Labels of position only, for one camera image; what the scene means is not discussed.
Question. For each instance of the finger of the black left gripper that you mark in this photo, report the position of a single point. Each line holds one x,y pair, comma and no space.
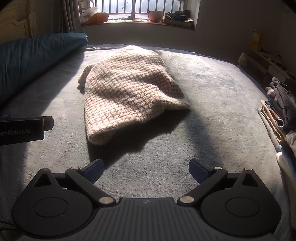
48,123

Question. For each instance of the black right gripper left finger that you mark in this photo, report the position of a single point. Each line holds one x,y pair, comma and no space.
83,180

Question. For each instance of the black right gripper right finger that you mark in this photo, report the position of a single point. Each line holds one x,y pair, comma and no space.
208,179

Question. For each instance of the beige houndstooth knit garment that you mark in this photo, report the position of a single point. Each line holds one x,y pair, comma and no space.
132,85

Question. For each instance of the pile of folded clothes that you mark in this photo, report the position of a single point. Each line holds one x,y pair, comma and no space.
279,112

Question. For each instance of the box with dark clothes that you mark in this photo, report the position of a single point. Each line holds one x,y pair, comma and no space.
179,19

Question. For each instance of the dark teal pillow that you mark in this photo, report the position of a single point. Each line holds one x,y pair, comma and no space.
24,59

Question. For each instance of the grey curtain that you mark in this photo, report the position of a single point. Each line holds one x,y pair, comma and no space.
69,17

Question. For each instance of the cream carved wardrobe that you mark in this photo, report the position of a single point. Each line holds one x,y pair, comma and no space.
18,21

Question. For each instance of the orange bag on windowsill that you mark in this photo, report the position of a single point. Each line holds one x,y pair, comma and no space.
98,18

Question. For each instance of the white bag on windowsill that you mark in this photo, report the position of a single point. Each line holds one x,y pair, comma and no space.
87,14

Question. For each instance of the wooden side shelf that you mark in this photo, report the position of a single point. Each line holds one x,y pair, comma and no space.
263,67

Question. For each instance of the metal window grille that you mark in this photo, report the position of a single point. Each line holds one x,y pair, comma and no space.
137,9

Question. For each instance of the yellow box on shelf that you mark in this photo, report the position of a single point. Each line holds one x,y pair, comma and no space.
255,42

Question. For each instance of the pink pot on windowsill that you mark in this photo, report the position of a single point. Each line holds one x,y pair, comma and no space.
155,16

